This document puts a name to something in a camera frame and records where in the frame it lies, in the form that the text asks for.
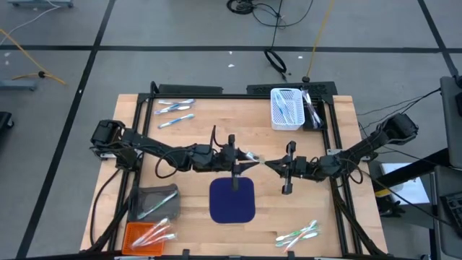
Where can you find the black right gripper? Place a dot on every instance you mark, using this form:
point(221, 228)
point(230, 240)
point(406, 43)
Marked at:
point(305, 167)

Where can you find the grey plastic bin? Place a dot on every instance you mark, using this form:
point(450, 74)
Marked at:
point(169, 213)

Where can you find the black perforated crate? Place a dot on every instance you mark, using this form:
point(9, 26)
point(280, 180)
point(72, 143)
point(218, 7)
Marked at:
point(260, 88)

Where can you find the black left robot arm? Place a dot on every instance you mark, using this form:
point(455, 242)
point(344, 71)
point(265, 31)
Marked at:
point(151, 144)

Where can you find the grey desk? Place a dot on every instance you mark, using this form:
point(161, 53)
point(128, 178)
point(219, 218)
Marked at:
point(453, 119)

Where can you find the white paper sheet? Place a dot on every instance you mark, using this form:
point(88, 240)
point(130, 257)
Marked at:
point(411, 187)

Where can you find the white perforated plastic basket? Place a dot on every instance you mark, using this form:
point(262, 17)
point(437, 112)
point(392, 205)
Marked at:
point(299, 119)

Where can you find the black caster base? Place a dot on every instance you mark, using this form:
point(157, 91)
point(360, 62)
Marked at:
point(5, 121)

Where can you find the dark blue cloth mat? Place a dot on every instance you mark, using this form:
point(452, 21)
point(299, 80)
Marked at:
point(227, 206)

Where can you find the green toothbrush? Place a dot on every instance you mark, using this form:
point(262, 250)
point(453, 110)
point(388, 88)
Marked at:
point(299, 229)
point(252, 156)
point(159, 204)
point(307, 236)

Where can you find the silver mounting plate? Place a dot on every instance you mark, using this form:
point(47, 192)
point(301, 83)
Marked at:
point(331, 152)

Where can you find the black beam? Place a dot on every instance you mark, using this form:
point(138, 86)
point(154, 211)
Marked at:
point(415, 169)

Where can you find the grey cart foot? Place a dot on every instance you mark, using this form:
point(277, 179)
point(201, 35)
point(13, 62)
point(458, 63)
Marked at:
point(18, 85)
point(39, 3)

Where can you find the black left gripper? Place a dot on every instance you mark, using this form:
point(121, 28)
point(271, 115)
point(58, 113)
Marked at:
point(225, 159)

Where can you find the black perforated plastic basket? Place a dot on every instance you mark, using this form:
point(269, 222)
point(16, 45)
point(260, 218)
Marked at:
point(324, 108)

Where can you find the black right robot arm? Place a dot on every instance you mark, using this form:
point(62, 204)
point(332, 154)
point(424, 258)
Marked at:
point(361, 151)

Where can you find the black keyboard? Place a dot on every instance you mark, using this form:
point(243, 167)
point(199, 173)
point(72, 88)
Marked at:
point(453, 207)

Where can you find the orange plastic basket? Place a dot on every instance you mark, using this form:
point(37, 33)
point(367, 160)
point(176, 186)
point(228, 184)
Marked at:
point(127, 231)

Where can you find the black aluminium table frame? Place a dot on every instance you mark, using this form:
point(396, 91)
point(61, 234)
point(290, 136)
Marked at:
point(234, 96)

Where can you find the dark toothbrush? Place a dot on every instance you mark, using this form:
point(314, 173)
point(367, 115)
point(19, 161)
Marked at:
point(308, 104)
point(317, 121)

